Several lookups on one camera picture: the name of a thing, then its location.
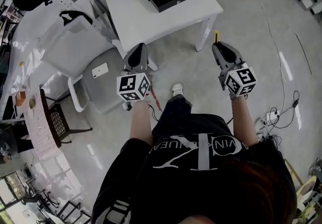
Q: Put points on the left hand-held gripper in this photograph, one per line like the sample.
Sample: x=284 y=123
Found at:
x=130 y=87

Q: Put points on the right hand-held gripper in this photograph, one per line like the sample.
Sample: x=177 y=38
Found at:
x=241 y=79

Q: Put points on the person's right forearm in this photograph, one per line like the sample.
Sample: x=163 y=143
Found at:
x=242 y=122

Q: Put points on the person's left forearm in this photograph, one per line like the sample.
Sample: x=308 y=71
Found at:
x=141 y=122

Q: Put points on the white table leg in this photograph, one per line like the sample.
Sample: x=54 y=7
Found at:
x=205 y=33
x=152 y=63

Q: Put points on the person's white shoe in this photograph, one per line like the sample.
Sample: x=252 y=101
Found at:
x=177 y=88

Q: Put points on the white smartphone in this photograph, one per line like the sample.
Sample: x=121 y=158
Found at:
x=100 y=70

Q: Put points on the white chair with grey seat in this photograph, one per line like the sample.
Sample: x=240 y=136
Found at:
x=108 y=94

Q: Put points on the person's black trousers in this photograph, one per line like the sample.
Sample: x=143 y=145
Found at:
x=177 y=107

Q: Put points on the white power strip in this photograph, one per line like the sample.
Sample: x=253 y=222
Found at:
x=271 y=116

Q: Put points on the black garment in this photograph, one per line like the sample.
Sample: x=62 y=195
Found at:
x=75 y=15

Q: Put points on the white perforated panel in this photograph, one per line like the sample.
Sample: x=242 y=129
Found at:
x=68 y=1

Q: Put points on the dark lattice wooden chair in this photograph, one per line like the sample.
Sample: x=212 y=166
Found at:
x=56 y=119

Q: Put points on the person's black printed t-shirt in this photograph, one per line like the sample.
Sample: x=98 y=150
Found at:
x=201 y=182

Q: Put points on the table with pink cloth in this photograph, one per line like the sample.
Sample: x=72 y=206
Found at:
x=37 y=127

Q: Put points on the small orange box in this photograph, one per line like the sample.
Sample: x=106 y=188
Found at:
x=20 y=97

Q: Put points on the black office chair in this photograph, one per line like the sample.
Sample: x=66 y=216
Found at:
x=37 y=196

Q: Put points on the black metal frame stool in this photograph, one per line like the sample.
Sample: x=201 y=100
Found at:
x=66 y=209

